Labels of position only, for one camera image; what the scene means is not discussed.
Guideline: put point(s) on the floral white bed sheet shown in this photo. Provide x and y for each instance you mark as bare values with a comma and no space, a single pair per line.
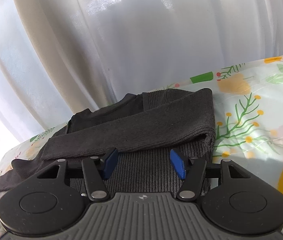
242,195

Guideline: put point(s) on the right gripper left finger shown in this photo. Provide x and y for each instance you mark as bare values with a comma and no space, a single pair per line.
96,170

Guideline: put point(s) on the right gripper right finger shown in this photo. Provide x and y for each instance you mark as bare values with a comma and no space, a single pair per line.
191,171

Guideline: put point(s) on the white sheer curtain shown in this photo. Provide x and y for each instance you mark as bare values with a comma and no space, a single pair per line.
58,57

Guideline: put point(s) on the dark grey knit sweater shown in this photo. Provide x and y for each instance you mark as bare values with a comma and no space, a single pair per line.
143,128

